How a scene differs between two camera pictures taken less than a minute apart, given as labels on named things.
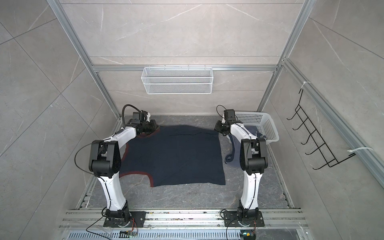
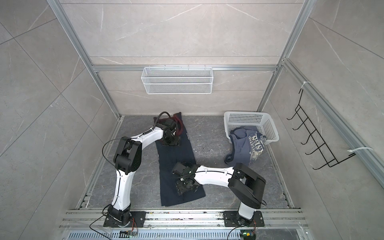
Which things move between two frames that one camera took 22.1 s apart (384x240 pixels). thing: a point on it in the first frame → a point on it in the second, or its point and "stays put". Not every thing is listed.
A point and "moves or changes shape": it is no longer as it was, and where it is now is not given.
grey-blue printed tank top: x=235 y=155 stays put
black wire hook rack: x=330 y=160 stays put
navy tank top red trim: x=185 y=155 moves or changes shape
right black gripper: x=218 y=128 → x=180 y=190
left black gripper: x=154 y=127 → x=177 y=141
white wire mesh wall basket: x=177 y=80 stays put
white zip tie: x=352 y=150 stays put
